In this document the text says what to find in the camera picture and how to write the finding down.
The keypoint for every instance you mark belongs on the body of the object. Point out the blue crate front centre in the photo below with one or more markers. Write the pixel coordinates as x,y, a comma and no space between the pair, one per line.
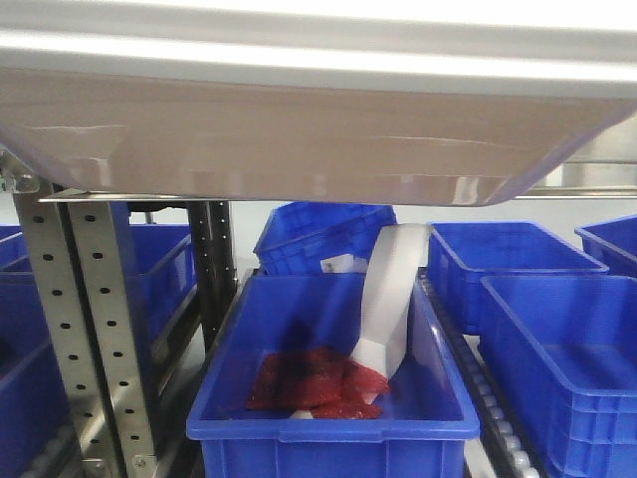
427,416

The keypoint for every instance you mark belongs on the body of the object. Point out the pink storage bin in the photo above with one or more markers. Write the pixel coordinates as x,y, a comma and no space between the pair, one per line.
144,136

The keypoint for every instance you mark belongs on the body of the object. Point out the blue crate far right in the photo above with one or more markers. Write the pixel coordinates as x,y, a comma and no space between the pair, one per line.
613,243

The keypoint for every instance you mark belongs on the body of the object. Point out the tilted blue crate behind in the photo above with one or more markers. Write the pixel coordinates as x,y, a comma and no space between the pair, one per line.
298,236

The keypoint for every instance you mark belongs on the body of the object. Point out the blue crate left front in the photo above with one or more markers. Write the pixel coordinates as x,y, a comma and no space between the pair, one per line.
33,398

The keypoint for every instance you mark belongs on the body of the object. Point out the white roller track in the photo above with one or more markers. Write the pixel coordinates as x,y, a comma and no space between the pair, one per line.
501,450

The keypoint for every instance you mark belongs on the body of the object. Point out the blue crate front right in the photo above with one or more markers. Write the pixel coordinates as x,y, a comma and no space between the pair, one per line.
563,352

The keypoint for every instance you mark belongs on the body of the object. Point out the blue crate back right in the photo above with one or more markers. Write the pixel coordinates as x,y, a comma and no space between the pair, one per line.
461,254

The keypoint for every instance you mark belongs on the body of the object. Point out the blue crate left middle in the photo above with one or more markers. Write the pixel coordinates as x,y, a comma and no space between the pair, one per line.
165,265

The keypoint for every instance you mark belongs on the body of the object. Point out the red mesh bags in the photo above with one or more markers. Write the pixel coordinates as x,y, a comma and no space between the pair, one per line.
321,382

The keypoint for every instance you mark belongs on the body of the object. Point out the black perforated upright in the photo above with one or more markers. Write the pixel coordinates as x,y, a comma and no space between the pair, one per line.
212,240

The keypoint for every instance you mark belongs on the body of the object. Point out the steel perforated shelf upright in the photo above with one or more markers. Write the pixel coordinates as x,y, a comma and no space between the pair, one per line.
84,264

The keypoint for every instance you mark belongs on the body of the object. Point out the white bin lid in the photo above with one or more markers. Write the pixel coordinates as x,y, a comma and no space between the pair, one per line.
512,48

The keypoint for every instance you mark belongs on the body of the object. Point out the steel shelf front rail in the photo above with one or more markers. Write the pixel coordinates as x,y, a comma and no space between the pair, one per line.
574,179

